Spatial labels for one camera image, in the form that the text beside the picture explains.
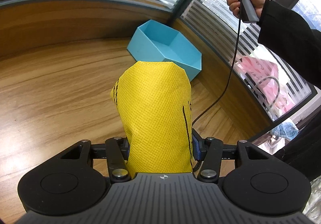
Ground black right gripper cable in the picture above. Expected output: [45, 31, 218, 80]
[191, 0, 244, 127]

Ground black sleeve right forearm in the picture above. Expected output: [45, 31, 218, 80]
[258, 0, 320, 88]

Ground pink plastic bag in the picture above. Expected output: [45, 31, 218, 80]
[237, 56, 295, 118]

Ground light blue cardboard box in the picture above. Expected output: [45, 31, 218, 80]
[127, 20, 202, 80]

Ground yellow fabric shopping bag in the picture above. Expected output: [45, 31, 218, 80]
[111, 61, 193, 175]

